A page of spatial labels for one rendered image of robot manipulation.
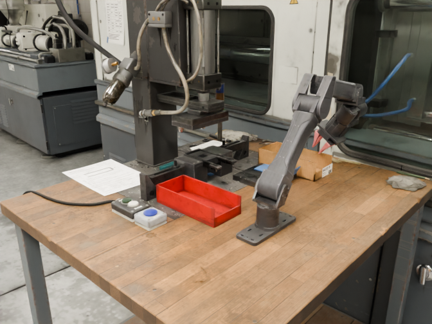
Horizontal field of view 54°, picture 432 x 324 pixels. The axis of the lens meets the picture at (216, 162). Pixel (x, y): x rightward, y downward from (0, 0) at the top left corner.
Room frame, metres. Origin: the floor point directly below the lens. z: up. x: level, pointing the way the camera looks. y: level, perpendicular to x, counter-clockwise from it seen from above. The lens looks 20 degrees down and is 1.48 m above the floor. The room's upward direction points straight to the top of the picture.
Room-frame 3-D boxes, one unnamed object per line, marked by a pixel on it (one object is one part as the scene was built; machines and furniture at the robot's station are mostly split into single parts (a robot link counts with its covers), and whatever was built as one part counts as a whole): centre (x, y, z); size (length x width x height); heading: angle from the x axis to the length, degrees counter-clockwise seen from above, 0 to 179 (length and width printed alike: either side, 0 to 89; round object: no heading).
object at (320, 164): (1.51, -0.30, 0.93); 0.25 x 0.13 x 0.08; 47
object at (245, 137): (1.63, -0.10, 0.95); 0.06 x 0.03 x 0.09; 137
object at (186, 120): (1.47, 0.10, 1.22); 0.26 x 0.18 x 0.30; 47
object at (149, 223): (1.07, 0.19, 0.90); 0.07 x 0.07 x 0.06; 47
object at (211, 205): (1.17, 0.06, 0.93); 0.25 x 0.12 x 0.06; 47
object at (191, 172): (1.43, 0.04, 0.94); 0.20 x 0.10 x 0.07; 137
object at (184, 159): (1.43, 0.04, 0.98); 0.20 x 0.10 x 0.01; 137
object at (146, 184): (1.25, 0.21, 0.95); 0.06 x 0.03 x 0.09; 137
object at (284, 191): (1.05, -0.15, 1.00); 0.09 x 0.06 x 0.06; 49
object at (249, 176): (1.40, -0.18, 0.91); 0.17 x 0.16 x 0.02; 137
